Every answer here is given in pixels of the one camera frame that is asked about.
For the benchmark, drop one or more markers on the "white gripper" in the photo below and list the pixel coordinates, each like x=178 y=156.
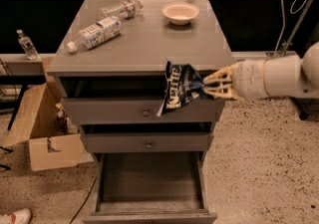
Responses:
x=248 y=79

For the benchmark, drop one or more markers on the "blue chip bag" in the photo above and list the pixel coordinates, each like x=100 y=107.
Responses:
x=184 y=85

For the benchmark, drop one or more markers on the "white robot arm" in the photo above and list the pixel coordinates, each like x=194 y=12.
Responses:
x=287 y=76

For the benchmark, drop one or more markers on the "grey drawer cabinet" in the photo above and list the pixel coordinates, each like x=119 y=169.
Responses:
x=131 y=65

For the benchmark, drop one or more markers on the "grey top drawer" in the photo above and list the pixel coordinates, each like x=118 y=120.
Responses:
x=104 y=111

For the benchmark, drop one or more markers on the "grey open bottom drawer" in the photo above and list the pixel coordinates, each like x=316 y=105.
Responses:
x=150 y=188

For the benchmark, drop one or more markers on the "grey middle drawer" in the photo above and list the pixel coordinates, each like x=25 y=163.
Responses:
x=147 y=142

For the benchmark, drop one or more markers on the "white paper bowl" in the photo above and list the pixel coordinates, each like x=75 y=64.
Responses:
x=180 y=13

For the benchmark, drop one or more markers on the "dark cabinet at right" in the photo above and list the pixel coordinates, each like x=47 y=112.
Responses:
x=307 y=107

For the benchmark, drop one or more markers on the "small clear water bottle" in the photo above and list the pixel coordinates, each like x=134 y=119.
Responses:
x=126 y=9

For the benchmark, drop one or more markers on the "large white-label water bottle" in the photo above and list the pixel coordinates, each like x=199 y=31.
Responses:
x=96 y=34

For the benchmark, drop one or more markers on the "open cardboard box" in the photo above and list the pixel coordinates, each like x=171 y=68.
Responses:
x=41 y=121

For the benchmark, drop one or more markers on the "upright water bottle on ledge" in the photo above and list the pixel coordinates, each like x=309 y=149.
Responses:
x=27 y=45

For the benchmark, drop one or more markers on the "white red sneaker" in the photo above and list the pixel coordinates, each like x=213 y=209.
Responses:
x=22 y=216

